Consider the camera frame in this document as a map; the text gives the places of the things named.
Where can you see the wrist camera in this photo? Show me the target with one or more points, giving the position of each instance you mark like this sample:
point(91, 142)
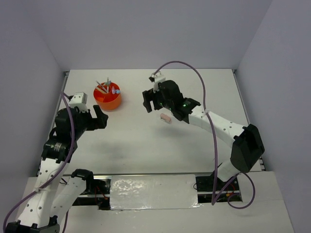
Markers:
point(78, 99)
point(156, 79)

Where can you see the orange round pen holder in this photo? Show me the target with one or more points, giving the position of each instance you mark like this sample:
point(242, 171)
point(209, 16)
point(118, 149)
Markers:
point(107, 101)

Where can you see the pink eraser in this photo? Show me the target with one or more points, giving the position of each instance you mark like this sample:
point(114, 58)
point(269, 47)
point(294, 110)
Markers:
point(165, 118)

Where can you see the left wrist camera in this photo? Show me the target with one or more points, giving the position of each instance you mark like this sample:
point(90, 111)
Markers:
point(78, 99)

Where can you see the silver tape panel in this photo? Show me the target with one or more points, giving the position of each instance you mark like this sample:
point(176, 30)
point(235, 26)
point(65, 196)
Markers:
point(153, 192)

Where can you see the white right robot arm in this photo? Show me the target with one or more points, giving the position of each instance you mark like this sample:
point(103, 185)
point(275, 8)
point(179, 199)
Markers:
point(245, 141)

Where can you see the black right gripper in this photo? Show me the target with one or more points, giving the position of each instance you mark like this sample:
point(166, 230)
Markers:
point(149, 96)

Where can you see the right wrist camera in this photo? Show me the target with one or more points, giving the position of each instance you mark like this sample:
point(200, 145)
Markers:
point(156, 79)

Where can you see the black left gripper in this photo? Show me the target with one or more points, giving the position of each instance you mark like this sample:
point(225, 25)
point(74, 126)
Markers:
point(99, 122)

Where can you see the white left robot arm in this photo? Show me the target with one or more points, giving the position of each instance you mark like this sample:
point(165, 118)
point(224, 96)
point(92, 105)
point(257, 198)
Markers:
point(45, 209)

